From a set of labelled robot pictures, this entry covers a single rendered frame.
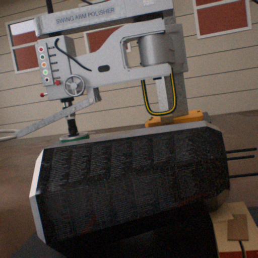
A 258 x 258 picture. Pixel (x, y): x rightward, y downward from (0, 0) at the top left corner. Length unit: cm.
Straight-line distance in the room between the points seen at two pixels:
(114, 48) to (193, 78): 592
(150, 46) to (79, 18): 50
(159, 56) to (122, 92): 618
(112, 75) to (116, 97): 619
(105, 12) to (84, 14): 14
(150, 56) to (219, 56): 591
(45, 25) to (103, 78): 52
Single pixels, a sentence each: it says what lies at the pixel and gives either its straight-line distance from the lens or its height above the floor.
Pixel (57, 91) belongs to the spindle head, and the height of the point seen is 116.
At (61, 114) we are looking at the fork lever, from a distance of 225.
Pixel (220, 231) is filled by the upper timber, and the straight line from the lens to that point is 196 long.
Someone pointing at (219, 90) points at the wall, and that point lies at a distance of 794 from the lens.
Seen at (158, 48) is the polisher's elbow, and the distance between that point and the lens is 209.
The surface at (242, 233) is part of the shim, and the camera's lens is 191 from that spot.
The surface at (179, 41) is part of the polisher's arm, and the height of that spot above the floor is 141.
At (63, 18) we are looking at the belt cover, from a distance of 220.
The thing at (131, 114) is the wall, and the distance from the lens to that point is 824.
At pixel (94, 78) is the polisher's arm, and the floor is 121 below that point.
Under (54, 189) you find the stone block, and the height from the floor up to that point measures 59.
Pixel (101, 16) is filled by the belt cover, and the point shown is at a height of 159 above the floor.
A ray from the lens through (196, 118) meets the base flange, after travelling 259.
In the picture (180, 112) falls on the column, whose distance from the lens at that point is 275.
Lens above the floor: 115
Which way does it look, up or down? 8 degrees down
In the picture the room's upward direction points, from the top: 9 degrees counter-clockwise
